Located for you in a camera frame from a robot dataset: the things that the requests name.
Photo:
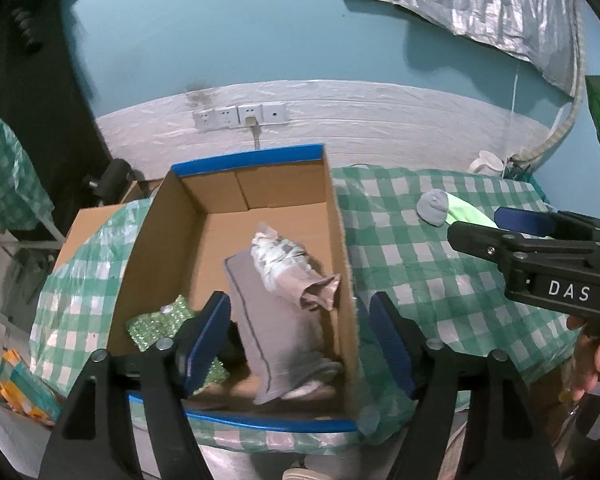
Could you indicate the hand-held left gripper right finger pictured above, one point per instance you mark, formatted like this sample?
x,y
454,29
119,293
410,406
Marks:
x,y
387,335

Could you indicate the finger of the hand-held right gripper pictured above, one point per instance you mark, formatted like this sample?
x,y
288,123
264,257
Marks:
x,y
520,221
480,242

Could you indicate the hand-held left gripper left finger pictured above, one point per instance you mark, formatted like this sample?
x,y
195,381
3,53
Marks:
x,y
207,330

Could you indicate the green sequined cloth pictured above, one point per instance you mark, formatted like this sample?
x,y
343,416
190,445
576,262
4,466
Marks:
x,y
160,325

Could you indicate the grey towel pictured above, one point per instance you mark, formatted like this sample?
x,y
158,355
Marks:
x,y
275,330

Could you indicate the cardboard box with blue tape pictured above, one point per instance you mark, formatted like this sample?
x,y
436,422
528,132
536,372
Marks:
x,y
220,240

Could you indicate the grey beige patterned cloth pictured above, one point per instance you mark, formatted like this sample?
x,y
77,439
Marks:
x,y
285,265

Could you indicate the person's right forearm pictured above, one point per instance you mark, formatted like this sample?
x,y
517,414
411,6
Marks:
x,y
595,435

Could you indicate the neon green cloth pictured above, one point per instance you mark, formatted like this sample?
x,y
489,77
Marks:
x,y
467,212

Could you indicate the small grey sock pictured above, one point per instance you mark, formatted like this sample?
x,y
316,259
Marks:
x,y
432,207

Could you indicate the green checked plastic tablecloth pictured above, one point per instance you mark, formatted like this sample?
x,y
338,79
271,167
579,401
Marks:
x,y
420,280

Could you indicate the white cup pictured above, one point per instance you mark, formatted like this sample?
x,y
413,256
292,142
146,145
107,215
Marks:
x,y
485,164

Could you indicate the person's light shoe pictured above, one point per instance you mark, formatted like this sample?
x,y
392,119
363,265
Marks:
x,y
302,474

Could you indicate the black cylinder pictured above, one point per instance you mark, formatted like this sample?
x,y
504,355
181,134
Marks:
x,y
117,172

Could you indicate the orange green packet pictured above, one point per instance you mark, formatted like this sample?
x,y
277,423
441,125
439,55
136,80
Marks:
x,y
20,385

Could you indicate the beige power plug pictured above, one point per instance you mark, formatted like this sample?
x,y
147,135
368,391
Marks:
x,y
252,123

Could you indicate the silver tarp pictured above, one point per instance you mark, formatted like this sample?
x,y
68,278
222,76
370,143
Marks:
x,y
480,5

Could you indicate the green checked cloth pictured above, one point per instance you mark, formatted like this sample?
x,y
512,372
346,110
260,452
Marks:
x,y
10,175

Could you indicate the dark cloth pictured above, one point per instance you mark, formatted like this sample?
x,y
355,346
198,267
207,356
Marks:
x,y
30,85

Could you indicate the grey metal frame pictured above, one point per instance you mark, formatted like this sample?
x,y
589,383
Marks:
x,y
50,232

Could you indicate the white wall socket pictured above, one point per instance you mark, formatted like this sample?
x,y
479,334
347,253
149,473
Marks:
x,y
275,112
226,117
205,120
250,110

